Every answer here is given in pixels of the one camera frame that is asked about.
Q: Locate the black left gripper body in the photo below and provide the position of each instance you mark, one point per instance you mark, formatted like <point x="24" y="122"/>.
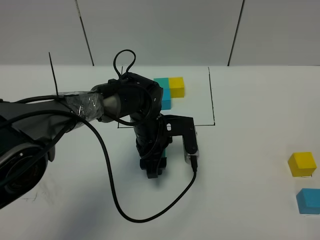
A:
<point x="150" y="137"/>

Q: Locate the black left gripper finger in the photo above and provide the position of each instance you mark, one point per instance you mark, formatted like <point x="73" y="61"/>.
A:
<point x="153" y="167"/>

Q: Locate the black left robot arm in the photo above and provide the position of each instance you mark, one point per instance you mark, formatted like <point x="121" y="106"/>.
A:
<point x="31" y="127"/>

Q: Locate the blue template block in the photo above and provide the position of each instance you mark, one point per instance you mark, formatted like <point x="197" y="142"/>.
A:
<point x="166" y="102"/>

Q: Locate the green template block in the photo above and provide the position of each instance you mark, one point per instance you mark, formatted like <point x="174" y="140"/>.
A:
<point x="163" y="82"/>

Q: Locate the yellow template block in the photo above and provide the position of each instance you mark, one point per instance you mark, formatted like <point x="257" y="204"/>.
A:
<point x="177" y="87"/>

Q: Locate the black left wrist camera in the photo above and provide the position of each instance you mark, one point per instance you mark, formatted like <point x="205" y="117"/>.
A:
<point x="183" y="126"/>

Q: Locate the black cable tie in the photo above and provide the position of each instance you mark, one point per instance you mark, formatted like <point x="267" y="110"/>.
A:
<point x="53" y="75"/>

